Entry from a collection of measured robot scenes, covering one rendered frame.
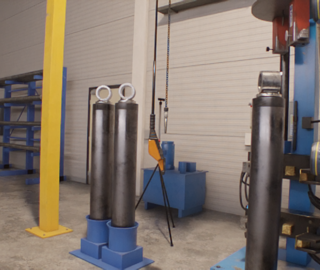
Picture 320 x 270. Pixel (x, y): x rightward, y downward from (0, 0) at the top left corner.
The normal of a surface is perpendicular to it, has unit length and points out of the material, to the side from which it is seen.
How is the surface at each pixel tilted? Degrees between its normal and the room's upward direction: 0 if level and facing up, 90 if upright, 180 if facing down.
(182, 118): 90
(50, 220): 90
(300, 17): 90
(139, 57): 90
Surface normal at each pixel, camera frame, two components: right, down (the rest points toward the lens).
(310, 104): -0.62, -0.01
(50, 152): 0.78, 0.04
